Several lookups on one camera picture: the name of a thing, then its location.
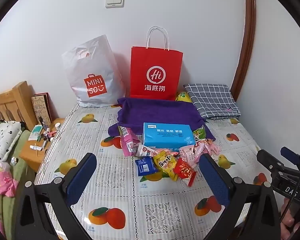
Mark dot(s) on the pink panda candy packet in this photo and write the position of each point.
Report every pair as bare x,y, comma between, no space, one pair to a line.
207,147

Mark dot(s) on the person's right hand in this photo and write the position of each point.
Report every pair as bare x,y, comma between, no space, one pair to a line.
287,221

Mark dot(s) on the pink star print cloth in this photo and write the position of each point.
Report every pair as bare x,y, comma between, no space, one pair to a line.
0,180

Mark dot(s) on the wooden headboard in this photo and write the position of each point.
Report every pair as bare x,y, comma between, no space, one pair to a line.
15,102

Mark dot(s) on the teal white box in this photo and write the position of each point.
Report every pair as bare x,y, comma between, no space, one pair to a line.
35,132

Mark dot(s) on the brown patterned book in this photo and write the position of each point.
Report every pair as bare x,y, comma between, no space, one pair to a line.
41,107

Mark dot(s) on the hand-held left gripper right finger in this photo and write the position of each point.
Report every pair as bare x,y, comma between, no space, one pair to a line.
213,180

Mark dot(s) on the red snack packet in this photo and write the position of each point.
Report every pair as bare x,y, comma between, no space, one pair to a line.
185,172

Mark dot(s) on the white tube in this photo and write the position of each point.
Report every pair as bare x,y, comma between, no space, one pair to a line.
36,148

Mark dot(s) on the fruit print tablecloth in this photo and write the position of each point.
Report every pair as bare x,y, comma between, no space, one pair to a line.
130,197

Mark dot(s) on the cluster of small cosmetics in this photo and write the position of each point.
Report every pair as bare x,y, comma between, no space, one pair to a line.
48,135

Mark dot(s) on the white pink blueberry snack packet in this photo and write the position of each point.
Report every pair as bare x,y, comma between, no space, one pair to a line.
146,151

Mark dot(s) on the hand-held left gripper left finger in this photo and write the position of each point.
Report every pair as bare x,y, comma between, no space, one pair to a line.
81,180

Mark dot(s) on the white light switch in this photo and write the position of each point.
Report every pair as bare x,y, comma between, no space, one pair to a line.
115,0

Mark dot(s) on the blue snack packet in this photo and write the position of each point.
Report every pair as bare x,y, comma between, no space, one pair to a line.
145,166

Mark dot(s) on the white round bottle cap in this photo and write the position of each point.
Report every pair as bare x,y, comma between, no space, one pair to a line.
57,126

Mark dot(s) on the yellow snack packet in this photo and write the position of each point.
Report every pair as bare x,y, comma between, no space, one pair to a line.
166,165

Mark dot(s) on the green snack packet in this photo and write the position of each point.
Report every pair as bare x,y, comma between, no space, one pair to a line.
199,133

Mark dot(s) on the blue tissue pack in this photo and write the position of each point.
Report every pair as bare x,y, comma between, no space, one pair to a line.
165,135

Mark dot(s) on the wooden nightstand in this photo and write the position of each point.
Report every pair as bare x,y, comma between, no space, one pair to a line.
31,157

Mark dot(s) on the purple towel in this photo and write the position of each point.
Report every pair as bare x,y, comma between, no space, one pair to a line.
152,112

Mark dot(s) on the small silver foil object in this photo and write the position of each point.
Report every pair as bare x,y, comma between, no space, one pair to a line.
14,160

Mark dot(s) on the white strawberry snack packet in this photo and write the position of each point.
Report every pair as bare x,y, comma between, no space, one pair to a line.
188,156

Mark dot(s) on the red paper bag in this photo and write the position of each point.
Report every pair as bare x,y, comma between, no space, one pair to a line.
145,60

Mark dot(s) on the brown wooden door frame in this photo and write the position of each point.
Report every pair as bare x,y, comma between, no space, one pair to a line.
247,30

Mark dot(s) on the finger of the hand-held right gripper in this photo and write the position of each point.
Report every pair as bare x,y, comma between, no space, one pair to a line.
288,153
266,158

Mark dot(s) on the yellow green snack bag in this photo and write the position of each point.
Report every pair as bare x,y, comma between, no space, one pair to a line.
183,97

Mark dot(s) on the white black flower pillow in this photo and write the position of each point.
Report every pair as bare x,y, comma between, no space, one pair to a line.
5,135

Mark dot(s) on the green blanket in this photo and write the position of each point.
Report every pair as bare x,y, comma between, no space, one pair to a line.
25,136

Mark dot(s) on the white plastic shopping bag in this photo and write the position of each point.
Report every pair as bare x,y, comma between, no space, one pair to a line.
97,62

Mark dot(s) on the pink barcode snack packet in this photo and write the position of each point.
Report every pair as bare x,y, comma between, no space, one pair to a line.
127,142

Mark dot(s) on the grey checked folded cloth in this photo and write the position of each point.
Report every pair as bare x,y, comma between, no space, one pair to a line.
210,100

